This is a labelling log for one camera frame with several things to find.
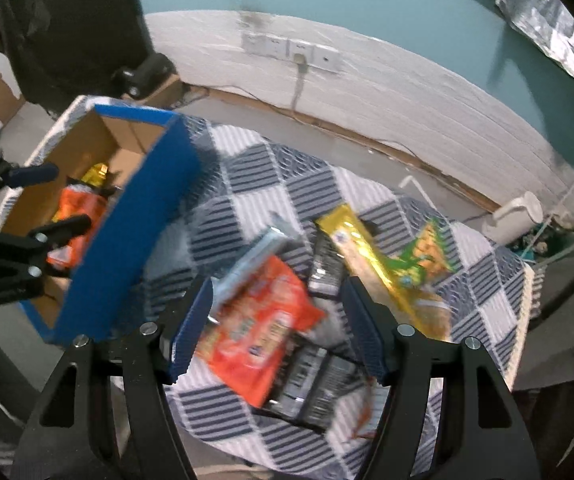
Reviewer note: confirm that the white wall socket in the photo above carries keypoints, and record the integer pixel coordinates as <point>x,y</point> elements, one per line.
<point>264,44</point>
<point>301,50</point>
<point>328,59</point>

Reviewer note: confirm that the black device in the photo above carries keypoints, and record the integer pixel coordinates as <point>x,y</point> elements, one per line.
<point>144,74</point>

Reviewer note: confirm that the light blue snack packet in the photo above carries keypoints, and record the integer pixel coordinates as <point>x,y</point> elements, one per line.
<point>249,265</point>

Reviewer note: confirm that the gold snack packet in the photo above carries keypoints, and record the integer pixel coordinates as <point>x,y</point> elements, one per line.
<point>94,174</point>

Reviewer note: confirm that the blue white checked blanket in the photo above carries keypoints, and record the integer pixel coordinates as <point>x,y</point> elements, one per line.
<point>267,185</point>

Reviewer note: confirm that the long yellow snack packet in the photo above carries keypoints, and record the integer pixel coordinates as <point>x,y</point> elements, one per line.
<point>362,250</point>

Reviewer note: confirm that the white pipe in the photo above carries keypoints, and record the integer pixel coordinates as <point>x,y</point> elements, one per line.
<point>417,187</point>

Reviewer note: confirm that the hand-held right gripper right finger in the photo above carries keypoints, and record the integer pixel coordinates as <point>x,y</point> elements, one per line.
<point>364,330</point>

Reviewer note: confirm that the large dark chair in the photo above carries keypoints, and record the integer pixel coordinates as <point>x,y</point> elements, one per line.
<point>77,20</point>

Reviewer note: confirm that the black snack packet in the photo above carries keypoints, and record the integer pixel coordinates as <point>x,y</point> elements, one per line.
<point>297,375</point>
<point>334,390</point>
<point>324,270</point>

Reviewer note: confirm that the white kettle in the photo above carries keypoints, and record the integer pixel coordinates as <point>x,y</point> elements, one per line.
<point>512,215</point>

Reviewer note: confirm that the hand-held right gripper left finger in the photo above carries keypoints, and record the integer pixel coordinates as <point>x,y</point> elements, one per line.
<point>192,330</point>

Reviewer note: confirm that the orange snack packet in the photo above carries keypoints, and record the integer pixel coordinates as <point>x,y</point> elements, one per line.
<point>79,207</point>
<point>262,330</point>

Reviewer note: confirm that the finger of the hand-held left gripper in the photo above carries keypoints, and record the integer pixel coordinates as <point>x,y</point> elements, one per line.
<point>34,174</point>
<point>62,227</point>

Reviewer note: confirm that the green peanut snack packet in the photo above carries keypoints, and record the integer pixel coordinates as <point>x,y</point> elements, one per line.
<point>434,247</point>

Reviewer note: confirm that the silver foil sheet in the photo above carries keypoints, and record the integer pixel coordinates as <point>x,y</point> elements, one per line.
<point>547,25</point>

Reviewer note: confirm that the blue cardboard box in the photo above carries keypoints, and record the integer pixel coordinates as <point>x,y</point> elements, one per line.
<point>132,230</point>

